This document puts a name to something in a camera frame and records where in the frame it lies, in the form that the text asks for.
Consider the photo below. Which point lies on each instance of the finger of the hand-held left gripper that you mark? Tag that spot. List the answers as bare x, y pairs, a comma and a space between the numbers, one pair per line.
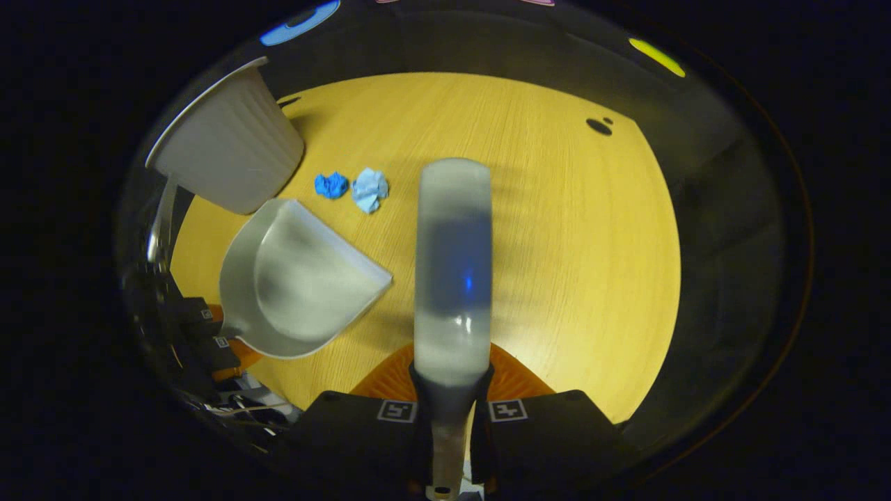
198, 312
219, 351

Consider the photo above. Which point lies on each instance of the white plastic garbage bin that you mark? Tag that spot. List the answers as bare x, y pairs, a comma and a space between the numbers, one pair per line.
230, 153

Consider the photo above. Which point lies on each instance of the dark blue paper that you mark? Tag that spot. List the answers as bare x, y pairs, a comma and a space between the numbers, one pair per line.
331, 186

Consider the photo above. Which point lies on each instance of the white plastic dustpan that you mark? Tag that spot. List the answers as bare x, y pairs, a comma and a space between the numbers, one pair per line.
306, 292

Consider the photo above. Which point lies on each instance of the small white broom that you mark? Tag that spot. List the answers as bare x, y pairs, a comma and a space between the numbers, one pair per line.
452, 334

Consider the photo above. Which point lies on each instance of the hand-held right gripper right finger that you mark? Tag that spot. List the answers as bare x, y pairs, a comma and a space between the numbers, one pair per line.
543, 431

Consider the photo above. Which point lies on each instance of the light blue paper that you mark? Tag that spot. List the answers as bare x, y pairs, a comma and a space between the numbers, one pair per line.
369, 189

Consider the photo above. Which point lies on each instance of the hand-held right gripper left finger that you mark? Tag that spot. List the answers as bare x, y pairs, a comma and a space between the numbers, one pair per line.
362, 431

